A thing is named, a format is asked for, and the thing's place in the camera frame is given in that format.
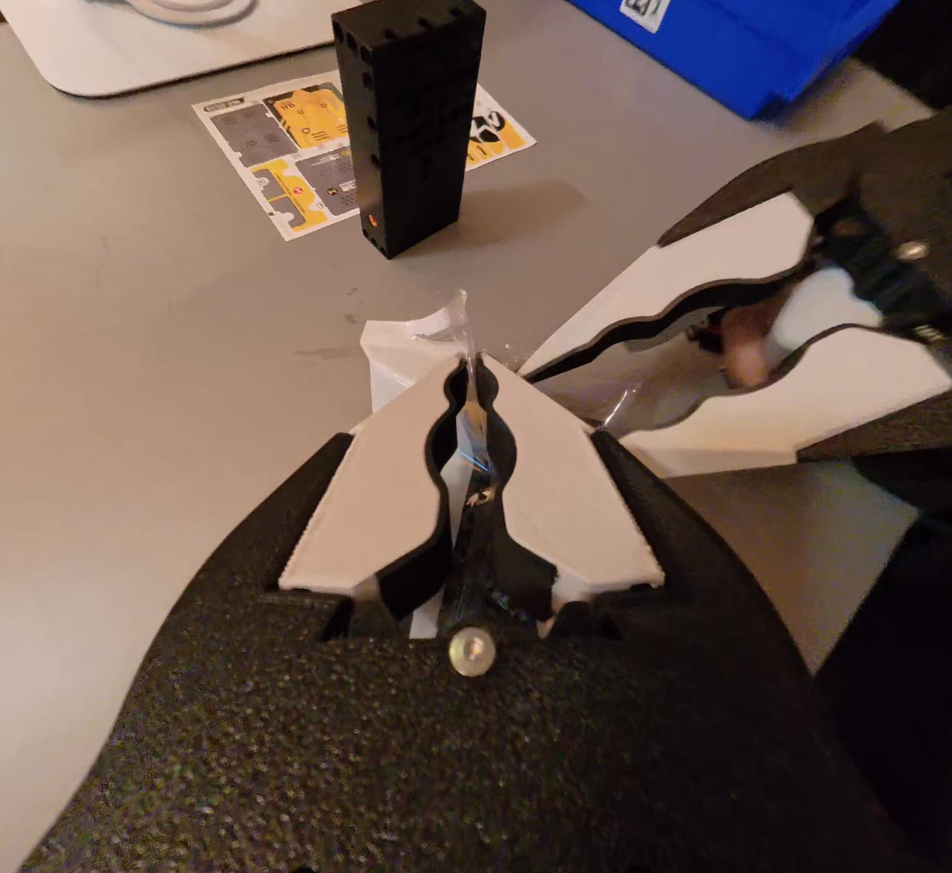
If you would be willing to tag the person's right hand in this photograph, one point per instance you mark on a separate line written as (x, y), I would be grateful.
(747, 345)

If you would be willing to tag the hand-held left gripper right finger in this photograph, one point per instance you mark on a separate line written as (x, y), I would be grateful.
(573, 508)

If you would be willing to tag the white book stand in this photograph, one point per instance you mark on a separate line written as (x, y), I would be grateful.
(149, 32)

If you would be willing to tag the small clear parts bag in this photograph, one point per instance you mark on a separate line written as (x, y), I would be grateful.
(401, 359)

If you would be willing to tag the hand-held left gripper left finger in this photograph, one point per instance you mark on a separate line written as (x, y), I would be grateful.
(372, 508)

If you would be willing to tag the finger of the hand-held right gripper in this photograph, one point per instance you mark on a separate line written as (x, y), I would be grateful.
(818, 397)
(706, 248)

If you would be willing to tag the blue plastic bin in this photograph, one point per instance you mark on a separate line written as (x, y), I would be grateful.
(744, 17)

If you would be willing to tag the black perforated block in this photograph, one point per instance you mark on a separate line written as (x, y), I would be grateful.
(416, 129)

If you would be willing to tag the yellow sticker sheet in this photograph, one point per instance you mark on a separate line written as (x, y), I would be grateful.
(260, 136)

